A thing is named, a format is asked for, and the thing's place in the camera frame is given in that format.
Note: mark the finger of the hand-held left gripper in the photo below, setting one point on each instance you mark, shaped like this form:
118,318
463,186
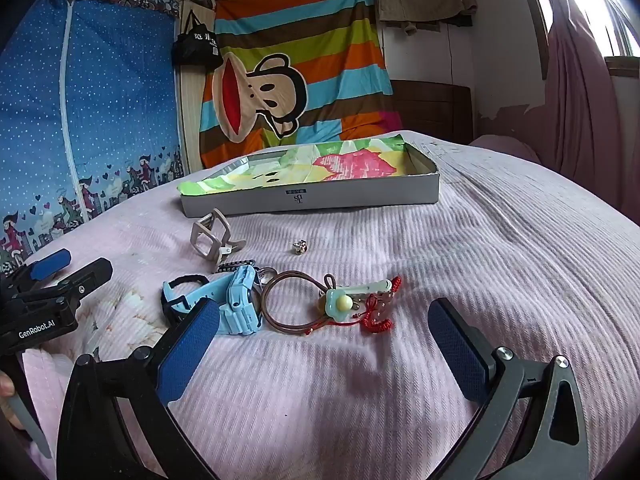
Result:
90,275
50,262

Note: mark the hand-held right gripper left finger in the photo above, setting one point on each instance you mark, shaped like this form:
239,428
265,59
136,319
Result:
190,345

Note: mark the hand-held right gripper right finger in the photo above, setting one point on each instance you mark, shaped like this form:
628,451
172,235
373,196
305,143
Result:
455,345

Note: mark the light blue wrist watch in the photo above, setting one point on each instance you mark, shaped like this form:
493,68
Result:
240,305

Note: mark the white hair clip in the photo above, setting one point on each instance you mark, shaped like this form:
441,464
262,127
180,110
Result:
370,286

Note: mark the beige hair claw clip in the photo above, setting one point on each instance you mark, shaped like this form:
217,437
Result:
202,237

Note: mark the grey shallow box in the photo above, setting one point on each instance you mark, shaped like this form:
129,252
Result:
350,195

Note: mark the person's left hand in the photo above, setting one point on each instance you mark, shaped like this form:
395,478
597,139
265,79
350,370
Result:
6,385

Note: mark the small silver earring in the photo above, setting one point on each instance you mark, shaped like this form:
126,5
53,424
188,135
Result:
298,247

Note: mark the blue dotted fabric wardrobe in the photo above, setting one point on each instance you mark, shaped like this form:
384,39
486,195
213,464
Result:
115,85

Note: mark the pink pillow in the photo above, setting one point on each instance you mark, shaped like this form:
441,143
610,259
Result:
505,147

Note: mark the colourful painted box liner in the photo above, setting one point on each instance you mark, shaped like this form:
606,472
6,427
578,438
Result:
345,165

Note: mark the dark wooden headboard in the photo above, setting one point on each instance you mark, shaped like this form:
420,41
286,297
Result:
430,110

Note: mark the black tote bag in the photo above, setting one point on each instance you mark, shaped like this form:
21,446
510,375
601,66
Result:
195,45

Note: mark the pink curtain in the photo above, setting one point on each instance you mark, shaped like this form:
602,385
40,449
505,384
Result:
580,110

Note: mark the striped monkey print cloth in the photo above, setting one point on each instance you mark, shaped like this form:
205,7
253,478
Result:
310,25

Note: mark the hanging olive clothing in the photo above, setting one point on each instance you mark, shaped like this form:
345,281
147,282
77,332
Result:
425,0

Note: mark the window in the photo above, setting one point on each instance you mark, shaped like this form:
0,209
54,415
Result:
620,10

